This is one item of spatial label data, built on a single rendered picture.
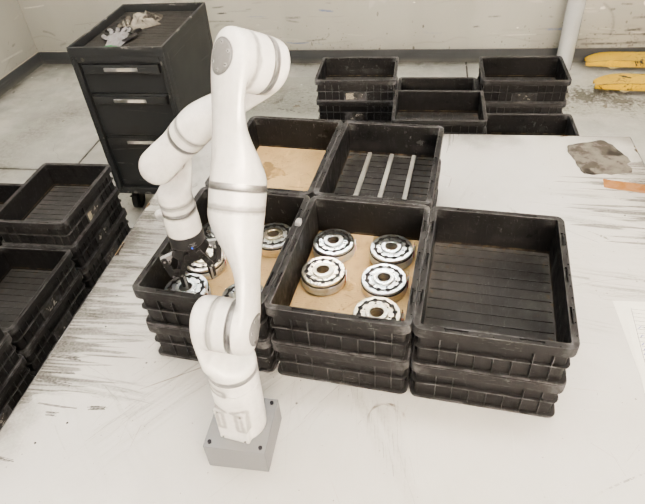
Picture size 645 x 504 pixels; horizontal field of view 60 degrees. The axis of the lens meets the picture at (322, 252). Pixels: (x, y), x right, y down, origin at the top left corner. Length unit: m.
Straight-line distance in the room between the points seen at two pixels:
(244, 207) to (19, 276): 1.62
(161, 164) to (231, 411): 0.47
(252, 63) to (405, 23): 3.70
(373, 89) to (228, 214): 2.07
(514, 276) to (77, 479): 1.03
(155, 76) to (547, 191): 1.73
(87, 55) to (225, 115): 1.97
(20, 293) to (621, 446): 1.93
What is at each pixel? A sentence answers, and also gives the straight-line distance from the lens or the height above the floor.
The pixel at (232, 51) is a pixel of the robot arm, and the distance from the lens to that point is 0.87.
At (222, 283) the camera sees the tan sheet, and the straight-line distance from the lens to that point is 1.36.
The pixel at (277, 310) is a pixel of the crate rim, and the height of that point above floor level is 0.93.
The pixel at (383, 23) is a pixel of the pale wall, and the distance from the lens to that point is 4.54.
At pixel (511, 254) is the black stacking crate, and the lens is 1.43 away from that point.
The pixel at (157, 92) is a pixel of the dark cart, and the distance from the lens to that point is 2.76.
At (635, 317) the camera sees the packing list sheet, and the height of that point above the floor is 0.70.
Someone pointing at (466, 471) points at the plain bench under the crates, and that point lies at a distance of 1.19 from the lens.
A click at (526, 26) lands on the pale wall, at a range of 4.60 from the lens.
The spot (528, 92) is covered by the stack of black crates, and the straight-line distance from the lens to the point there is 2.91.
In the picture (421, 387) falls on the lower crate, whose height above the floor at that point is 0.73.
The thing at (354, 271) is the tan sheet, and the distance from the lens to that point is 1.34.
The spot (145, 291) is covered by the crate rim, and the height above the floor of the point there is 0.93.
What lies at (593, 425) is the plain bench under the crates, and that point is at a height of 0.70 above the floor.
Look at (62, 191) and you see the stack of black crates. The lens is 2.58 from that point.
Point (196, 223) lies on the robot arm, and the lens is 1.20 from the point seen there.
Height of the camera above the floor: 1.74
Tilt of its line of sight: 40 degrees down
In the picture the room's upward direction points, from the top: 5 degrees counter-clockwise
